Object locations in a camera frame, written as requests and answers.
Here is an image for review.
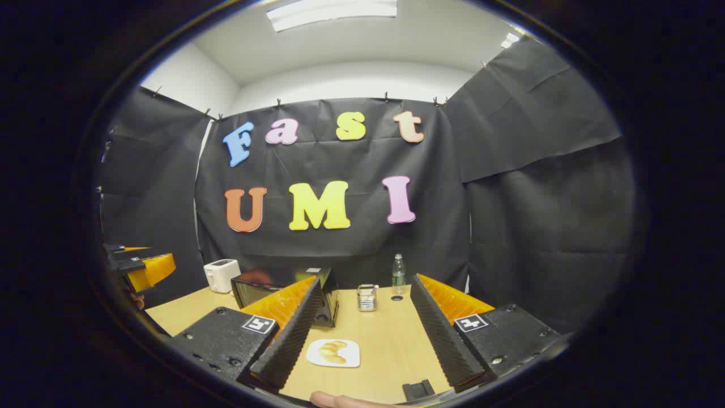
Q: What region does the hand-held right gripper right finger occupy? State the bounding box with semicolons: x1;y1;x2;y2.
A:
410;274;561;393

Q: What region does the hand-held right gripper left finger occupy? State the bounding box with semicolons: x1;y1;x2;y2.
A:
169;276;323;394

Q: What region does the golden croissant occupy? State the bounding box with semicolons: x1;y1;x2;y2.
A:
318;341;348;364

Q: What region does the black electric oven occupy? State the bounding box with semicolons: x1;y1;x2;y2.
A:
231;267;339;329

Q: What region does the white plate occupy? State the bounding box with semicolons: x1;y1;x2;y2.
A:
306;339;361;368

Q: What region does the clear plastic water bottle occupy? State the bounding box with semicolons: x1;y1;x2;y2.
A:
392;253;407;296

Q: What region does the white toaster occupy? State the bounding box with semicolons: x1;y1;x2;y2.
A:
203;259;241;294

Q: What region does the black backdrop cloth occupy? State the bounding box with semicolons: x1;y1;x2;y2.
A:
96;37;638;335

